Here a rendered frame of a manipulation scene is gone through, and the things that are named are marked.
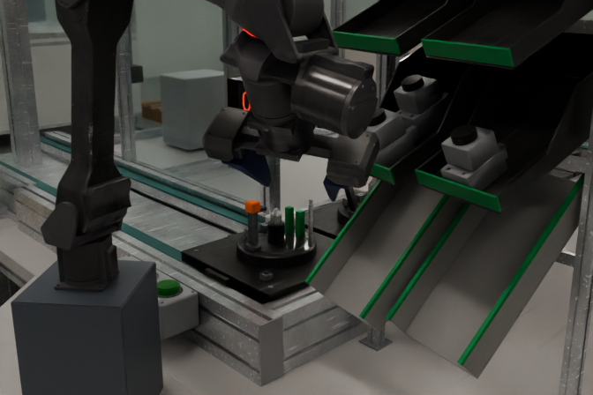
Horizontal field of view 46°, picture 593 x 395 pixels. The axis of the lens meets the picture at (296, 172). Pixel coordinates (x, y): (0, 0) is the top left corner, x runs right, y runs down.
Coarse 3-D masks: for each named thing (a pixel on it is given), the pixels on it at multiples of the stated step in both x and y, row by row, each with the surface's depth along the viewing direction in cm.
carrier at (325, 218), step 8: (368, 184) 137; (360, 192) 151; (368, 192) 138; (344, 200) 141; (360, 200) 142; (320, 208) 145; (328, 208) 145; (336, 208) 145; (344, 208) 140; (304, 216) 141; (320, 216) 141; (328, 216) 141; (336, 216) 141; (344, 216) 135; (304, 224) 136; (320, 224) 136; (328, 224) 136; (336, 224) 136; (344, 224) 136; (320, 232) 133; (328, 232) 132; (336, 232) 132
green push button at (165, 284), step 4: (164, 280) 111; (168, 280) 111; (172, 280) 111; (160, 284) 110; (164, 284) 110; (168, 284) 110; (172, 284) 110; (176, 284) 110; (160, 288) 108; (164, 288) 108; (168, 288) 108; (172, 288) 108; (176, 288) 109; (180, 288) 110; (160, 292) 108; (164, 292) 108; (168, 292) 108; (172, 292) 108; (176, 292) 109
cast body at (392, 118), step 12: (372, 120) 88; (384, 120) 89; (396, 120) 89; (384, 132) 88; (396, 132) 89; (408, 132) 90; (384, 144) 89; (396, 144) 90; (408, 144) 91; (384, 156) 90; (396, 156) 91
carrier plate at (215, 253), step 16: (224, 240) 128; (320, 240) 128; (192, 256) 121; (208, 256) 121; (224, 256) 121; (320, 256) 121; (224, 272) 114; (240, 272) 114; (256, 272) 114; (272, 272) 114; (288, 272) 114; (304, 272) 114; (240, 288) 112; (256, 288) 109; (272, 288) 109; (288, 288) 109
